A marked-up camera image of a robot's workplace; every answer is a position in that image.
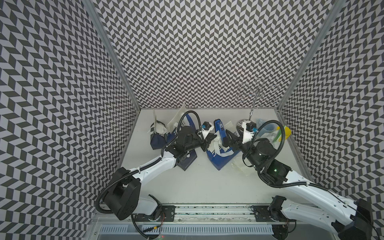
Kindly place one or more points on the yellow plastic goblet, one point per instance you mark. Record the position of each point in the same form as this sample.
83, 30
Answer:
287, 132

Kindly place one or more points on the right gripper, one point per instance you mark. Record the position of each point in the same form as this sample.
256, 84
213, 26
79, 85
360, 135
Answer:
233, 141

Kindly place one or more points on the chrome mug tree stand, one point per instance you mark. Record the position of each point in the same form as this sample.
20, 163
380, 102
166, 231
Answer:
255, 91

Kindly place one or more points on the blue black stapler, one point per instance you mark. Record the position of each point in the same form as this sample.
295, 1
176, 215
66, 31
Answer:
219, 127

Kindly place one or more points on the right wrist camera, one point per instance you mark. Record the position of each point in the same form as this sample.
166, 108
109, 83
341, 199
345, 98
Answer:
249, 130

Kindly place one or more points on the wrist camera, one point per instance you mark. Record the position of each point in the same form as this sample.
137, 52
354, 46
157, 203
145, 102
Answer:
249, 130
206, 129

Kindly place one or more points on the blue cream tote bag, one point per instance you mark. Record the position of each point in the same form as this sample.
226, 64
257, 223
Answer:
176, 120

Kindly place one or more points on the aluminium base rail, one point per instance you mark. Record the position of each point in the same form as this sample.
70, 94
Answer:
212, 220

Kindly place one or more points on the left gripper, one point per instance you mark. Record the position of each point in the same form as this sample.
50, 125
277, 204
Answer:
207, 141

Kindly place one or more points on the light blue ceramic mug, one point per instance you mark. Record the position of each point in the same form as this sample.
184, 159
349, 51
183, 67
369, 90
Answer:
269, 128

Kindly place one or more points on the aluminium corner post left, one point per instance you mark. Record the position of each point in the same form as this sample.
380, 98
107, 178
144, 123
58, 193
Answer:
95, 19

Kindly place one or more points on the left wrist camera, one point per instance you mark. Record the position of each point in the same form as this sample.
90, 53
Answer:
206, 129

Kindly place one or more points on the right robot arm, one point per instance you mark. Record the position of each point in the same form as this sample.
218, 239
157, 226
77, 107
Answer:
348, 219

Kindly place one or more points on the royal blue tote bag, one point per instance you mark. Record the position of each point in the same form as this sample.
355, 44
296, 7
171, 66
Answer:
220, 162

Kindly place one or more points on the navy bag with white handles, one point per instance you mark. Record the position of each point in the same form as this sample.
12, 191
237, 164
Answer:
158, 134

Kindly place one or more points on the navy tote bag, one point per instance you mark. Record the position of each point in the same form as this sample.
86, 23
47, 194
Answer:
185, 164

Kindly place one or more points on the aluminium corner post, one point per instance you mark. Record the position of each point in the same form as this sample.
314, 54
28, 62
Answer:
95, 19
322, 33

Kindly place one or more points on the aluminium corner post right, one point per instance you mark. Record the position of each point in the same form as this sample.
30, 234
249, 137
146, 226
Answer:
322, 33

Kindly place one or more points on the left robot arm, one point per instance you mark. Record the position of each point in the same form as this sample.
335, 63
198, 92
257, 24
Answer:
121, 196

